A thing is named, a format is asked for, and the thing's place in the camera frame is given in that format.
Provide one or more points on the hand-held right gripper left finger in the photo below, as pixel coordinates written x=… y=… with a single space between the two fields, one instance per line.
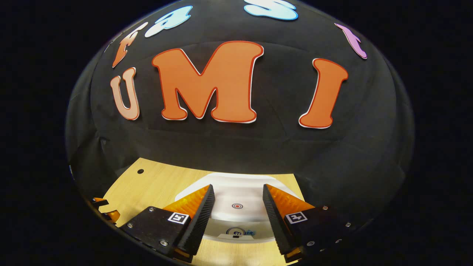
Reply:
x=201 y=225

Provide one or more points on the white desktop garbage bin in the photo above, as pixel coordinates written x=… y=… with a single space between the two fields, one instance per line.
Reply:
x=238 y=192

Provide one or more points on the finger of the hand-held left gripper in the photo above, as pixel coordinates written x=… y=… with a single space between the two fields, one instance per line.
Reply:
x=111 y=216
x=99 y=202

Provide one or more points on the black backdrop cloth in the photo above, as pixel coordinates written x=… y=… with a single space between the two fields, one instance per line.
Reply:
x=258 y=147

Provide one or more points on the wooden desktop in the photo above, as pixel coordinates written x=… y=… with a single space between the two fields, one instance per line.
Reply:
x=155 y=184

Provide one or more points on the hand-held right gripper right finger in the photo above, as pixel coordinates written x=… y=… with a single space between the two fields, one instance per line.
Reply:
x=275 y=225

